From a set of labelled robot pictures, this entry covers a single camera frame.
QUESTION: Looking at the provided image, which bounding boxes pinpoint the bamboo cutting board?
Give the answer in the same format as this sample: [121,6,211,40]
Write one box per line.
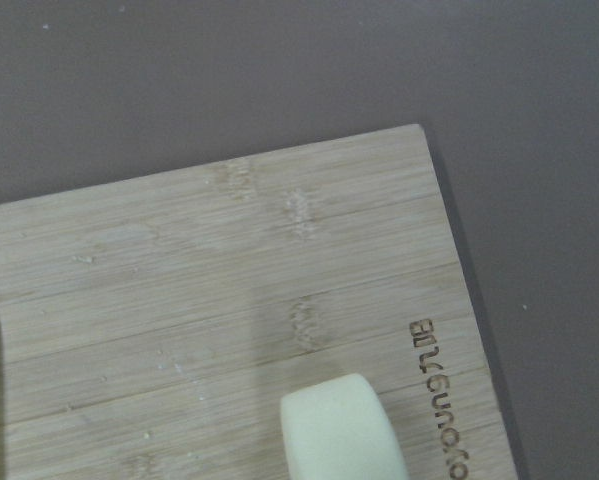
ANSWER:
[0,125,517,479]

